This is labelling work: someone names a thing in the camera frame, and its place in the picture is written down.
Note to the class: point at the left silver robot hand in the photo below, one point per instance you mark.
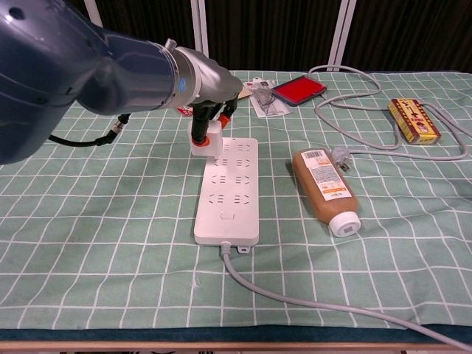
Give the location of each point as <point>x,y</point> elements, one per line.
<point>217,83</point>

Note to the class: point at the white charger plug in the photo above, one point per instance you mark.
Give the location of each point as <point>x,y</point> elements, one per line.
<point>214,145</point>

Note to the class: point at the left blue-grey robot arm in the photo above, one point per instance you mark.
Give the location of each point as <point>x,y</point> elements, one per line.
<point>55,55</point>

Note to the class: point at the white power strip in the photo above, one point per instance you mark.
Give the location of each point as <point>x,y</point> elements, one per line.
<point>228,228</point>

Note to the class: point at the clear packet with white card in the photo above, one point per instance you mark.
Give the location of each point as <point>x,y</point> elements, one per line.
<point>267,107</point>

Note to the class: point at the red ink pad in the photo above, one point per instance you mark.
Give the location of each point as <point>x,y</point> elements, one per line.
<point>298,90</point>

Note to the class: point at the brown sauce bottle white cap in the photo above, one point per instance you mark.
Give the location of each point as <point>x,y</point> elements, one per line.
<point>324,184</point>

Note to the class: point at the yellow red printed box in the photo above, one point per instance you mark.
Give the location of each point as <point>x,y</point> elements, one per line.
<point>413,119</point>

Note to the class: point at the green checked tablecloth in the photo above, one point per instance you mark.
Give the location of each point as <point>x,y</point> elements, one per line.
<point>92,239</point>

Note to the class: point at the black partition screen white frame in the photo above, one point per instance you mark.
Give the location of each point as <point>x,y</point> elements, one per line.
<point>280,33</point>

